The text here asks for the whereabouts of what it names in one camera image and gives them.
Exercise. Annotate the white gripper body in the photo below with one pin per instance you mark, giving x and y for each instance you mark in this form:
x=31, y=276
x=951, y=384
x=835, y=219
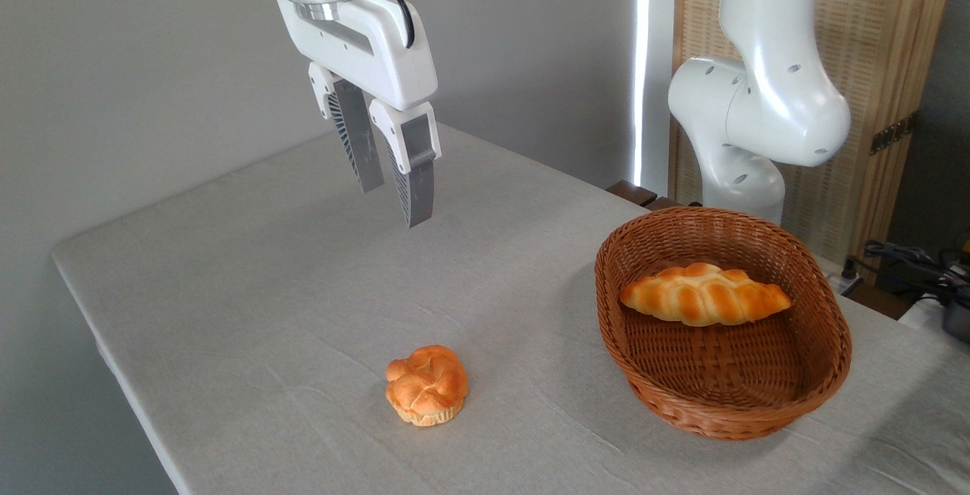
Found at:
x=379, y=48

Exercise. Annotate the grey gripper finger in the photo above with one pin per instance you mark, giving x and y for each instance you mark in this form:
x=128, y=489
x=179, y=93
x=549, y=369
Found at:
x=415, y=177
x=356, y=139

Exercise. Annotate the round knotted bread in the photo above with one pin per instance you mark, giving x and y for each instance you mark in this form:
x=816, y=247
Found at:
x=426, y=386

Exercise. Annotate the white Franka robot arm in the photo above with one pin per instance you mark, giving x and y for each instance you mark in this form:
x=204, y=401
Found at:
x=773, y=101

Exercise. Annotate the long braided bread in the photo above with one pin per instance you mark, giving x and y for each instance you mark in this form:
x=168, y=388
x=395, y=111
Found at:
x=705, y=296

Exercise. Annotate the brown wicker basket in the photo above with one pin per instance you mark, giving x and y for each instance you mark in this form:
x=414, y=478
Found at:
x=720, y=419

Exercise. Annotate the grey tablecloth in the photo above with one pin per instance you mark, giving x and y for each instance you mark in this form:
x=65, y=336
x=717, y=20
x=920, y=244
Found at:
x=303, y=290

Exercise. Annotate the dark wooden furniture piece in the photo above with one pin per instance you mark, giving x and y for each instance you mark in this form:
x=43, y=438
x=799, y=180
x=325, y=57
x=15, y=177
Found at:
x=633, y=192

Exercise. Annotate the white power strip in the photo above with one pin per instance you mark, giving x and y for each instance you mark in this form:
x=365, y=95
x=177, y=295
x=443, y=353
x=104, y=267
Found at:
x=843, y=283

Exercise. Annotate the metal screen hinge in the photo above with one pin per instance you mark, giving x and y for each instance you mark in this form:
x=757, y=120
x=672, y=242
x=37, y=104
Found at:
x=893, y=133

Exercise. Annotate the wooden rattan folding screen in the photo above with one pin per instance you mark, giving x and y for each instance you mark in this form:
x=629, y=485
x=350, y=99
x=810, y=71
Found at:
x=871, y=25

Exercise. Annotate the white vertical wall trim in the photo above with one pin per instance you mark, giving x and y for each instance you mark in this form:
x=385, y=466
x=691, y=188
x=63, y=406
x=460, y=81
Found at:
x=653, y=63

